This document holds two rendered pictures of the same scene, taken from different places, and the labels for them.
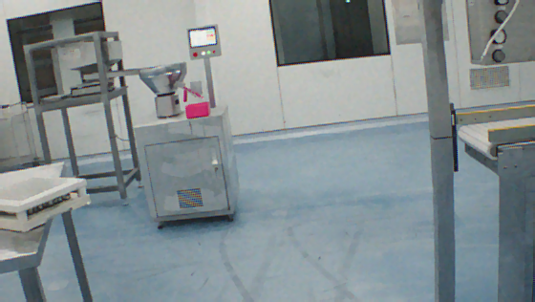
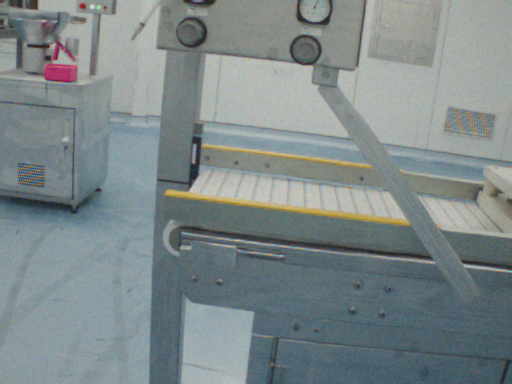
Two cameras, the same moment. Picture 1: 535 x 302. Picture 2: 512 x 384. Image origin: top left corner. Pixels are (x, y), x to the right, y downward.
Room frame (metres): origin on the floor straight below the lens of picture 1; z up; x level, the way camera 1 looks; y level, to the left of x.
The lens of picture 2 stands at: (0.65, -0.69, 1.16)
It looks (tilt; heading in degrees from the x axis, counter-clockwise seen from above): 17 degrees down; 359
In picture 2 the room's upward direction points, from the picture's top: 7 degrees clockwise
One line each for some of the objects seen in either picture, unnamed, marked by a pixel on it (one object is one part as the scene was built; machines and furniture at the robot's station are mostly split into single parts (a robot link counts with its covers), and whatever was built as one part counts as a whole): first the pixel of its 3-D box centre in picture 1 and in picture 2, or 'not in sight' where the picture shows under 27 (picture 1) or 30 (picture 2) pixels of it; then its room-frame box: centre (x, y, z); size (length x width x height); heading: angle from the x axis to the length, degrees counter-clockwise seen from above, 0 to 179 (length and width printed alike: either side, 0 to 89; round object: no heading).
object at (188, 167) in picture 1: (190, 165); (49, 137); (3.85, 0.60, 0.38); 0.63 x 0.57 x 0.76; 88
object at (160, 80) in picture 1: (174, 90); (48, 42); (3.90, 0.64, 0.95); 0.49 x 0.36 x 0.37; 88
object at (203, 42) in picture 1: (206, 67); (94, 24); (3.98, 0.38, 1.07); 0.23 x 0.10 x 0.62; 88
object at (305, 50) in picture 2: not in sight; (306, 46); (1.24, -0.72, 1.15); 0.03 x 0.03 x 0.04; 88
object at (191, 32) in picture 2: (499, 53); (190, 27); (1.25, -0.60, 1.15); 0.03 x 0.02 x 0.04; 88
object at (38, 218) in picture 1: (32, 208); not in sight; (1.36, 0.69, 0.88); 0.24 x 0.24 x 0.02; 60
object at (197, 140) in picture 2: (455, 140); (192, 193); (1.57, -0.58, 0.86); 0.02 x 0.01 x 0.20; 88
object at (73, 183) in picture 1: (29, 192); not in sight; (1.36, 0.69, 0.93); 0.25 x 0.24 x 0.02; 150
